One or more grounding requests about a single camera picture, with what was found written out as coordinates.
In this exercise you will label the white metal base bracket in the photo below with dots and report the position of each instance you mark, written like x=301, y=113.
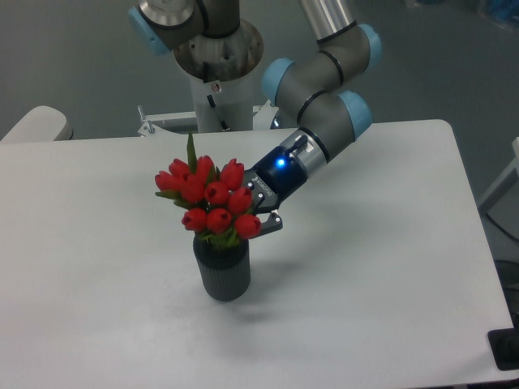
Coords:
x=265, y=117

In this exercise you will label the black device at table edge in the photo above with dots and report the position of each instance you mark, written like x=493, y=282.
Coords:
x=504, y=347

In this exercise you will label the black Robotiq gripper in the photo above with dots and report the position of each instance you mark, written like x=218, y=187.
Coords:
x=272, y=180

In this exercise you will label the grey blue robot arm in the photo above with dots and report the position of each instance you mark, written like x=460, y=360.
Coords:
x=218, y=50

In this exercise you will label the beige chair back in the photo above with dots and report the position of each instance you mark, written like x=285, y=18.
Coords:
x=41, y=124

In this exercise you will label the dark grey ribbed vase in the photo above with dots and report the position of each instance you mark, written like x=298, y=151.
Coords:
x=226, y=275

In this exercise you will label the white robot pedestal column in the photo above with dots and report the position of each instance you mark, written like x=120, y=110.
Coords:
x=223, y=105

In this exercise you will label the white furniture at right edge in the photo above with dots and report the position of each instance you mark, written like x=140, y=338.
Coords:
x=502, y=184

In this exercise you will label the red tulip bouquet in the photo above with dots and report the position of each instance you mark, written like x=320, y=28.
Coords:
x=218, y=205

